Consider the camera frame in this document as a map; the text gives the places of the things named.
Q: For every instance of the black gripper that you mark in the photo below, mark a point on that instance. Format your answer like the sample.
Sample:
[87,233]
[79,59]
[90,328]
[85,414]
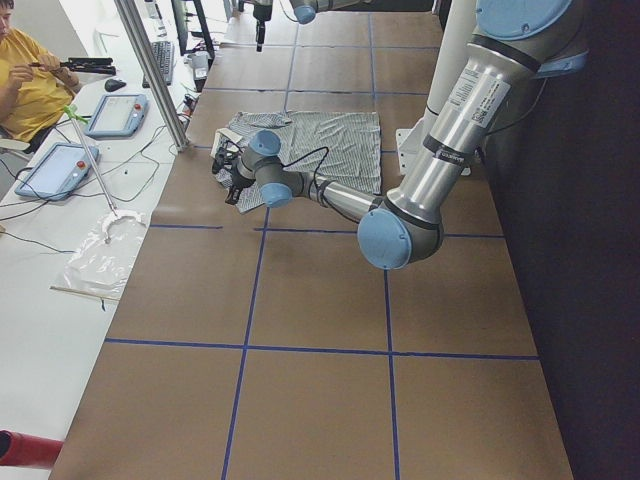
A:
[260,20]
[236,184]

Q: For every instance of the navy white striped polo shirt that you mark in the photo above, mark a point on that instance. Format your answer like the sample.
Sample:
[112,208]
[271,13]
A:
[342,146]

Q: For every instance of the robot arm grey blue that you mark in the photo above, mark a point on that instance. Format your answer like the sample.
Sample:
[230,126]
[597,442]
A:
[304,12]
[488,48]

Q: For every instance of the black monitor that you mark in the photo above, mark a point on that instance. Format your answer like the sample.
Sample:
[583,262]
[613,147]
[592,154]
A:
[182,12]

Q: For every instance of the black keyboard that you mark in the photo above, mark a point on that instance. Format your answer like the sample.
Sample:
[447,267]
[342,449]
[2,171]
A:
[163,54]

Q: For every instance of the teach pendant far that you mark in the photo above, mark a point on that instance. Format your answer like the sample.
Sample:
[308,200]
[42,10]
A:
[117,116]

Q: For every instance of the teach pendant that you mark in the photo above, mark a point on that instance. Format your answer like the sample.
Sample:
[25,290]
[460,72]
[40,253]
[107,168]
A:
[57,174]
[117,116]

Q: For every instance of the clear plastic bag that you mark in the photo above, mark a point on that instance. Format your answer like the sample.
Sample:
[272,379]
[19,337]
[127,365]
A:
[102,270]

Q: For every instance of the brown paper table cover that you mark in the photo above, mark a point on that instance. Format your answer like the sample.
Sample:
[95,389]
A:
[263,346]

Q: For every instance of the black computer mouse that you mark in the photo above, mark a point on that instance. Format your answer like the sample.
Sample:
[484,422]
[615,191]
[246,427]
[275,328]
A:
[113,84]

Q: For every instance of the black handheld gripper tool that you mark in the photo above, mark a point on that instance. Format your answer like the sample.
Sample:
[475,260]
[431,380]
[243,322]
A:
[94,65]

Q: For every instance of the teach pendant near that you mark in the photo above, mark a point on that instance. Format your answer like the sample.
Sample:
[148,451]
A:
[57,174]

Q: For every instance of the person in yellow shirt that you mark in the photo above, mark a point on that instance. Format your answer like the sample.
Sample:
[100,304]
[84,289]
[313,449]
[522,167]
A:
[35,87]

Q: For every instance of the red cylinder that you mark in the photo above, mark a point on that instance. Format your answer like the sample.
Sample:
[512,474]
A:
[24,450]

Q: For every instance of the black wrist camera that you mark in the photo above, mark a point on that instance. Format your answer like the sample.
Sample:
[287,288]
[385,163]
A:
[223,160]

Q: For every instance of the aluminium frame post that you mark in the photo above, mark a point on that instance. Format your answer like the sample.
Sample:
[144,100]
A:
[139,40]

